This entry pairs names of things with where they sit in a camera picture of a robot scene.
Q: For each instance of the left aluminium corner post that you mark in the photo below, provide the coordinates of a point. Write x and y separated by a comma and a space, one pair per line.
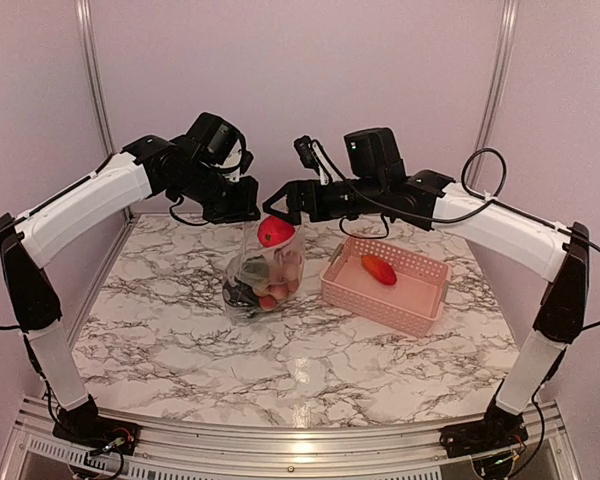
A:
93, 73

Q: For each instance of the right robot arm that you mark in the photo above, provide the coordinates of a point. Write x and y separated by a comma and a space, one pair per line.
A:
433, 201

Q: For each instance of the right aluminium corner post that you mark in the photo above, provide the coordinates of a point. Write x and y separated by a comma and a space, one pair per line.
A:
502, 60

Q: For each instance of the green avocado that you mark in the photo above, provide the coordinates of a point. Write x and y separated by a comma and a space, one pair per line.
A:
254, 272

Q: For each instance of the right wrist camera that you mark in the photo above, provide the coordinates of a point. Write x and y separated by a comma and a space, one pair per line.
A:
313, 156

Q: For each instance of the pink plastic basket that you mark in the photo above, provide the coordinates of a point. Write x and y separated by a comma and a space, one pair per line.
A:
412, 305

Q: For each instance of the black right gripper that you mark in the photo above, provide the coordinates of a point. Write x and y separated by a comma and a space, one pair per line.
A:
299, 190

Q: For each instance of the orange carrot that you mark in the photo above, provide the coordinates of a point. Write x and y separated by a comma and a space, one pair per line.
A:
379, 269

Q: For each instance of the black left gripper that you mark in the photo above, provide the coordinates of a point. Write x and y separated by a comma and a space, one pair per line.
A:
240, 209

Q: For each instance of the red strawberry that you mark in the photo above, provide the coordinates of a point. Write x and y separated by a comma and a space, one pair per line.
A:
273, 231

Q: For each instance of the bunch of red lychees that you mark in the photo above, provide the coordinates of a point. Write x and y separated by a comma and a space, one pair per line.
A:
285, 277

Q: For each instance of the clear zip top bag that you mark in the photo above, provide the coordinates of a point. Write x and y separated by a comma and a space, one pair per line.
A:
250, 247

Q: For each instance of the aluminium front table rail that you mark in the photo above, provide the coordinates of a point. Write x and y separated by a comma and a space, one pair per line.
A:
173, 449

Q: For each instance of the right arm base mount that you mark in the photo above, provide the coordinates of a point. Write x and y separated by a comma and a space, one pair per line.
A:
480, 436

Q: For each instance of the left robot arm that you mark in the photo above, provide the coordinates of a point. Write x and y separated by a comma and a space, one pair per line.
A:
208, 165

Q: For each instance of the aluminium corner post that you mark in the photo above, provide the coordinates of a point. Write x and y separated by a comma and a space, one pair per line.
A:
502, 60
93, 73

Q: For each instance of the dark purple eggplant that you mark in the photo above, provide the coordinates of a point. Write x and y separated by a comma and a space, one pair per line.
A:
240, 296

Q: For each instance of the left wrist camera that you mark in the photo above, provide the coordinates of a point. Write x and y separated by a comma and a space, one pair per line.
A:
238, 163

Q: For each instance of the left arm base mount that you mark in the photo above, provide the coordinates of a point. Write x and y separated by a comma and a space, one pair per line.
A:
97, 432

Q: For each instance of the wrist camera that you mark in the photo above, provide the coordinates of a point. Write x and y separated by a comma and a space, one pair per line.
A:
313, 156
238, 163

